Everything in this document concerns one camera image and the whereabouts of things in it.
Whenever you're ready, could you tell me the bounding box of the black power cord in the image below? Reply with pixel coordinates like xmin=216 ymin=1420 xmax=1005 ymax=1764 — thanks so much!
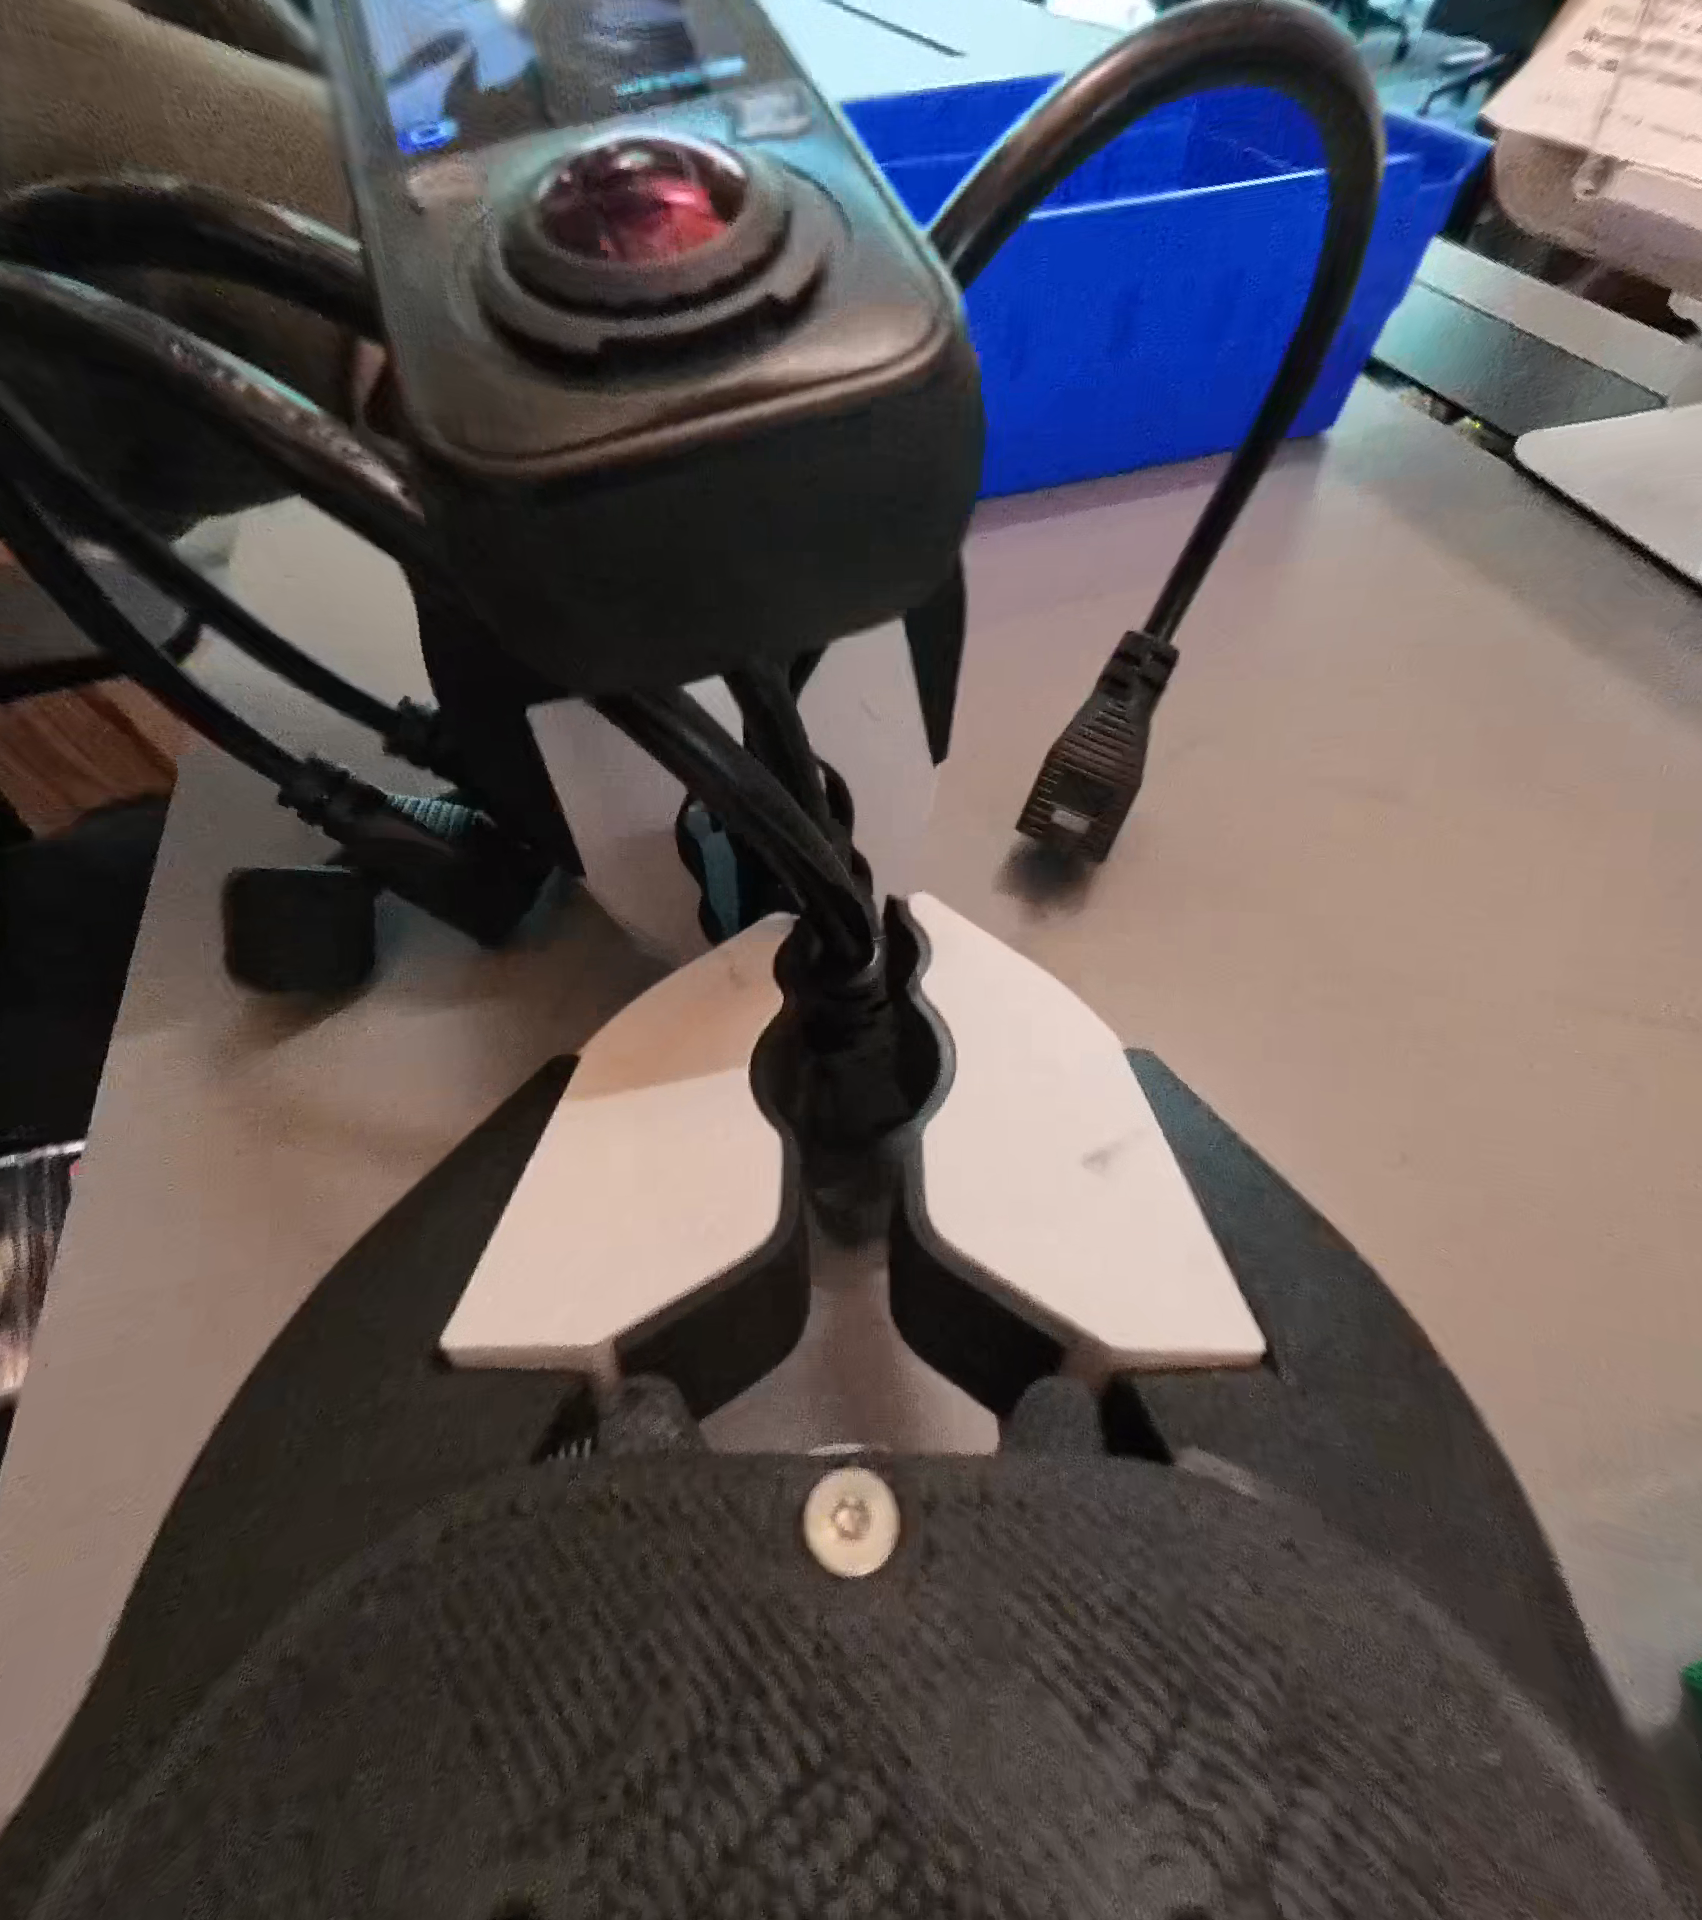
xmin=0 ymin=171 xmax=884 ymax=962
xmin=0 ymin=246 xmax=561 ymax=954
xmin=927 ymin=0 xmax=1395 ymax=868

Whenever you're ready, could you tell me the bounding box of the blue plastic bin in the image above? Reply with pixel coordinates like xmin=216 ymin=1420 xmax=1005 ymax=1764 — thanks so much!
xmin=837 ymin=71 xmax=1497 ymax=500

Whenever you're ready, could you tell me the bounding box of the printed instruction sheet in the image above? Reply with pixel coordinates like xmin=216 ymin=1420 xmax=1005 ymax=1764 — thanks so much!
xmin=1481 ymin=0 xmax=1702 ymax=211

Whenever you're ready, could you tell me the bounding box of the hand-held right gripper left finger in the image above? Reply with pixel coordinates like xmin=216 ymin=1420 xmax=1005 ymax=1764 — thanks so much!
xmin=439 ymin=911 xmax=812 ymax=1389

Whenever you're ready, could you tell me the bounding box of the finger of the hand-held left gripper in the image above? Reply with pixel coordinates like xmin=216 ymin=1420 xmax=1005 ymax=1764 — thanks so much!
xmin=537 ymin=691 xmax=719 ymax=965
xmin=828 ymin=635 xmax=944 ymax=910

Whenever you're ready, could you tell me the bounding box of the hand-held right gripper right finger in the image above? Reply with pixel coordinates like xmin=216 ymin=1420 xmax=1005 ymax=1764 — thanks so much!
xmin=888 ymin=892 xmax=1271 ymax=1389

